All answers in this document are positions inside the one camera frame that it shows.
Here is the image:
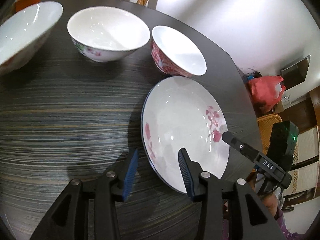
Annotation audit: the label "small pink flower plate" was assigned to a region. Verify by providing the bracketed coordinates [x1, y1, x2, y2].
[141, 76, 229, 194]

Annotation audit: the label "small red patterned bowl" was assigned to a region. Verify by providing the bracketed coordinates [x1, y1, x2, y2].
[151, 25, 207, 77]

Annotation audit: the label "medium white floral bowl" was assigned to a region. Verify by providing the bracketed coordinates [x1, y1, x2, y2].
[67, 6, 150, 63]

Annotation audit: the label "large white floral bowl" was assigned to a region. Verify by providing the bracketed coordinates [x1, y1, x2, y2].
[1, 1, 63, 76]

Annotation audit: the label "person's right hand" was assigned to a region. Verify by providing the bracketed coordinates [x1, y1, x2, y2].
[261, 193, 280, 219]

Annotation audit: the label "wooden side cabinet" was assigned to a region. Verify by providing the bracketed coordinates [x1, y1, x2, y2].
[257, 87, 320, 205]

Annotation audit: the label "red plastic bag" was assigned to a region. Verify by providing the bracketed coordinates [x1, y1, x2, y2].
[248, 76, 286, 114]

